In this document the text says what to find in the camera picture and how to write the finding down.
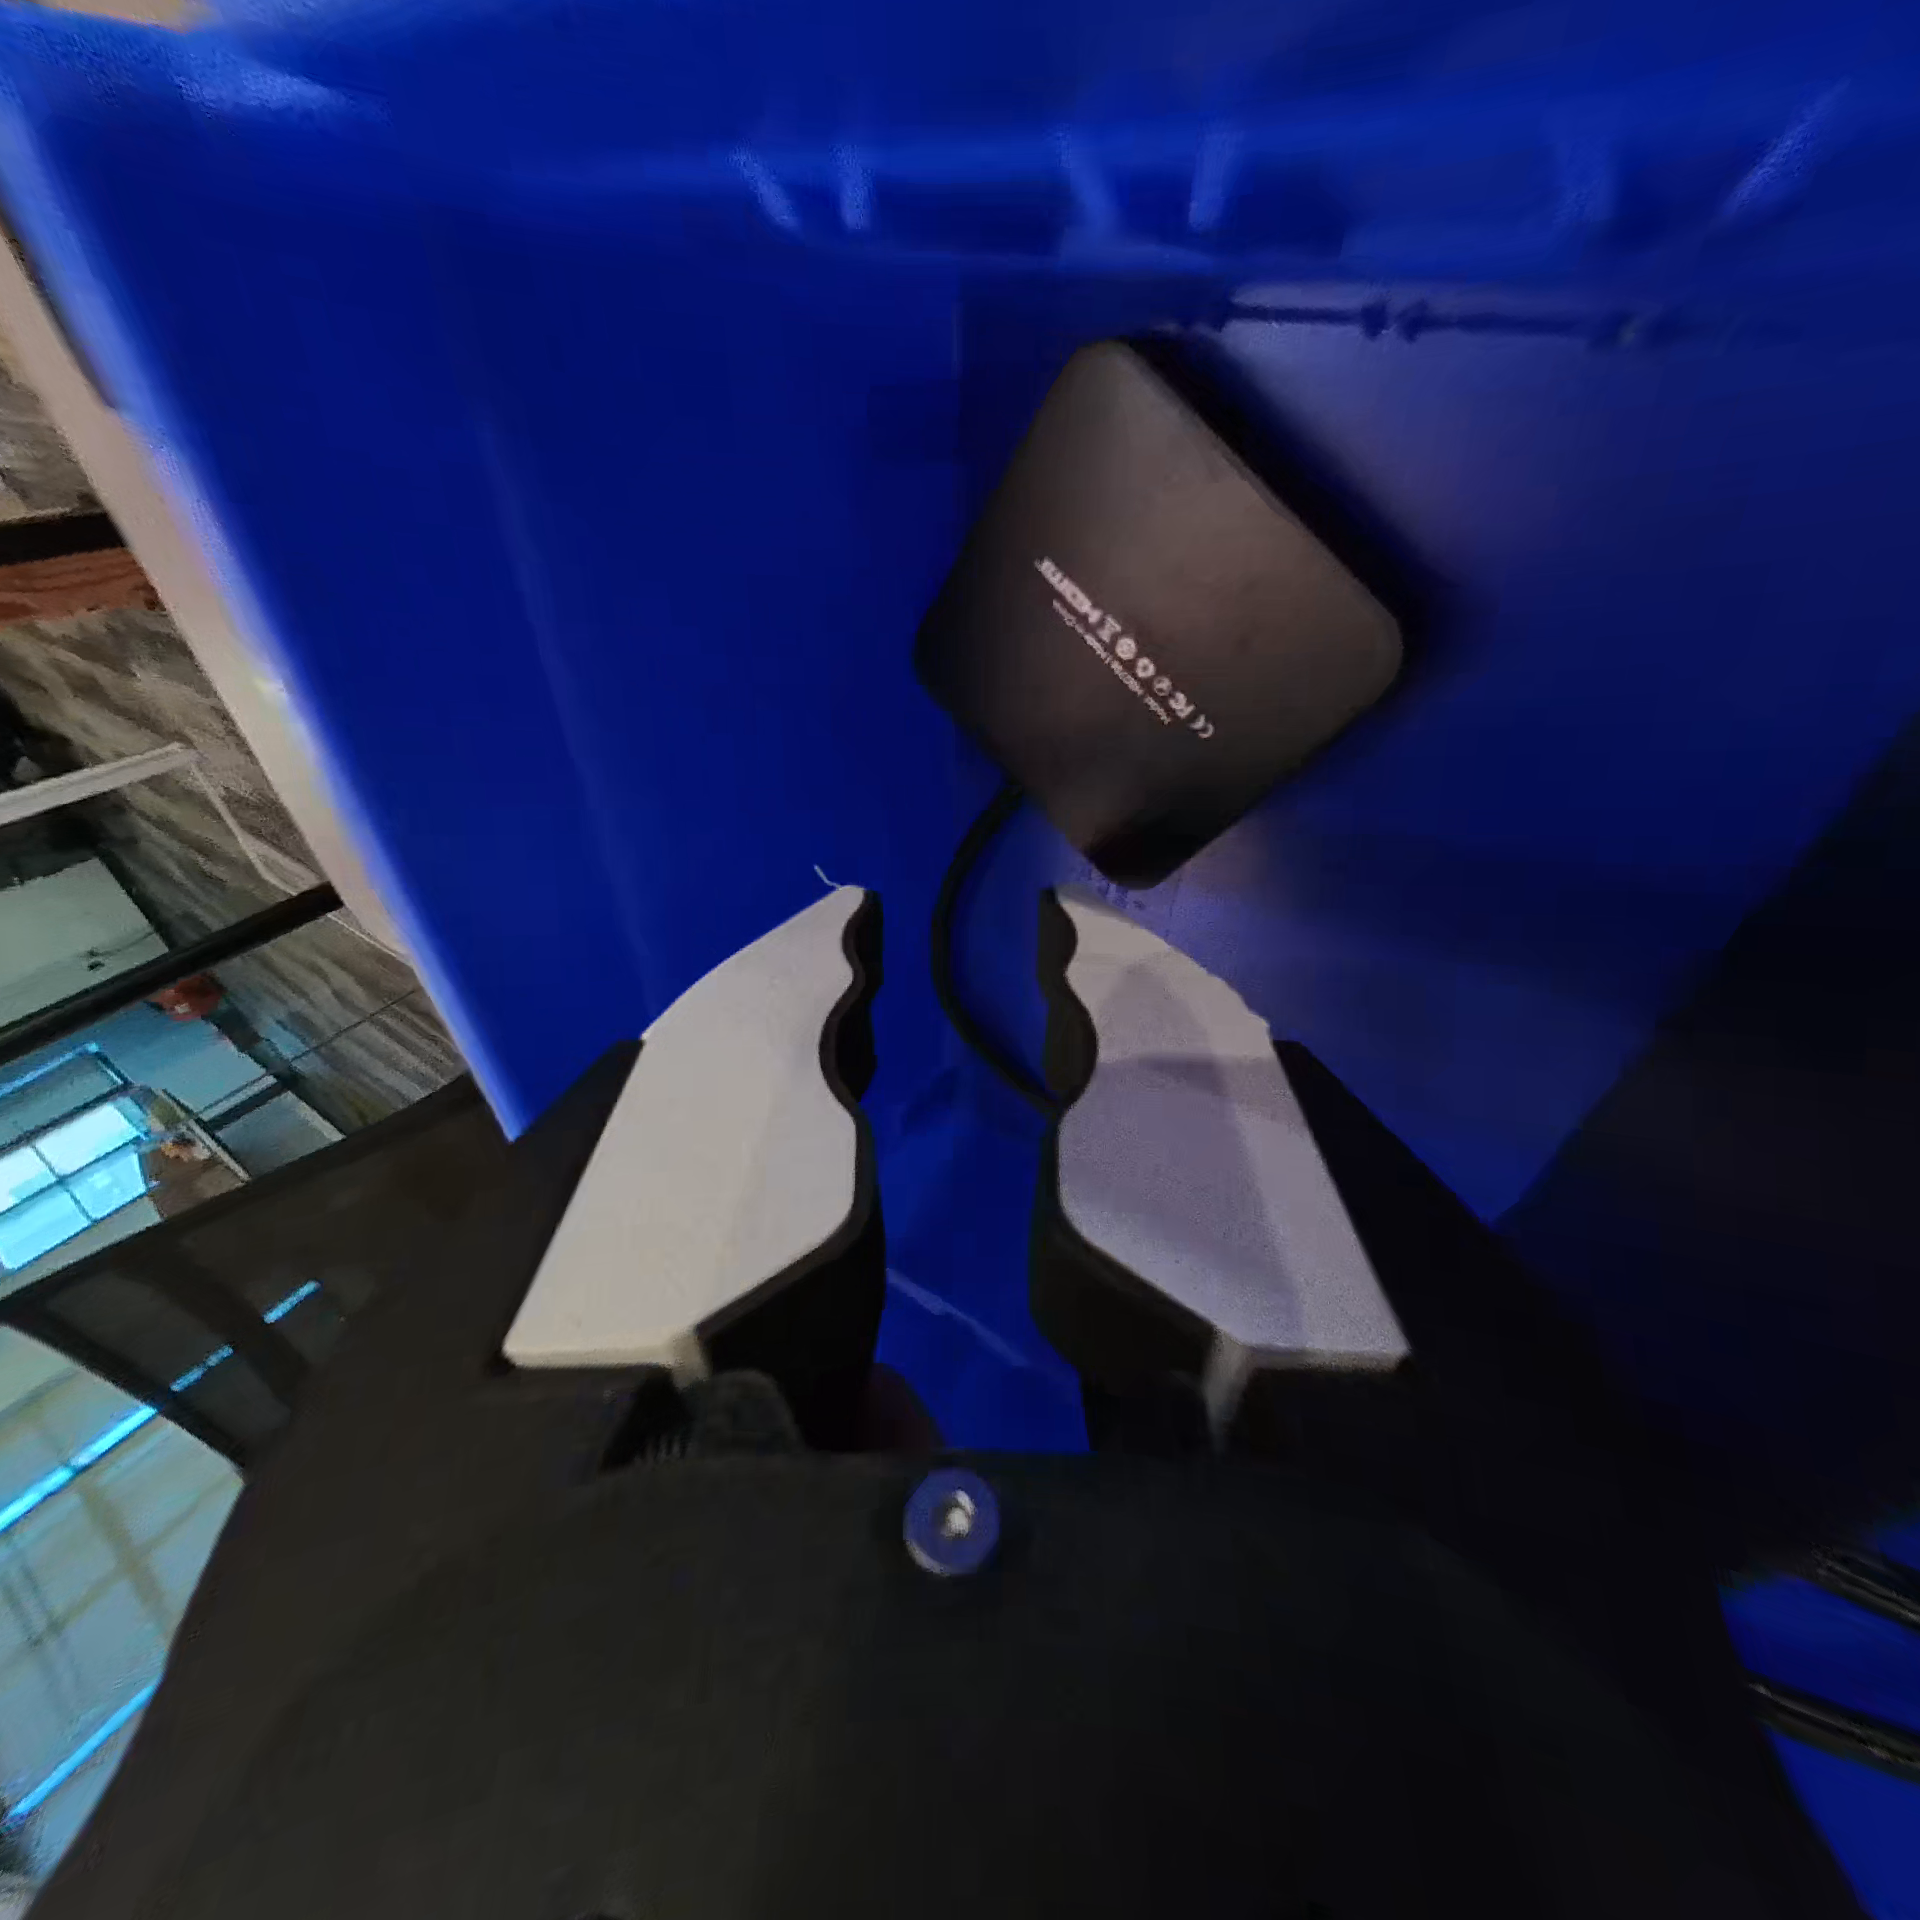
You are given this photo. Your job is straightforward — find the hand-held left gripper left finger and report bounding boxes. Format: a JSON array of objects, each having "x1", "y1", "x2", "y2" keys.
[{"x1": 499, "y1": 881, "x2": 886, "y2": 1451}]

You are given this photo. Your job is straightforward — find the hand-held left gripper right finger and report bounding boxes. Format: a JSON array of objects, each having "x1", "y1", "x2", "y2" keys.
[{"x1": 1035, "y1": 883, "x2": 1414, "y2": 1451}]

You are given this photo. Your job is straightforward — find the thin black hub cable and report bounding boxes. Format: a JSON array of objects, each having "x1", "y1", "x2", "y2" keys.
[{"x1": 928, "y1": 777, "x2": 1069, "y2": 1122}]

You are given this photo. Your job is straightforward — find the blue plastic bin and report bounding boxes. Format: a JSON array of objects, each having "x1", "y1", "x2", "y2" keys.
[{"x1": 0, "y1": 0, "x2": 1920, "y2": 1801}]

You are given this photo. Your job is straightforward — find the black square hub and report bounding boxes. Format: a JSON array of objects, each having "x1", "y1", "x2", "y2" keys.
[{"x1": 909, "y1": 333, "x2": 1408, "y2": 891}]

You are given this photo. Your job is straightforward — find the black metal railing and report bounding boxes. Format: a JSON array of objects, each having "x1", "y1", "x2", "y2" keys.
[{"x1": 0, "y1": 881, "x2": 348, "y2": 1052}]

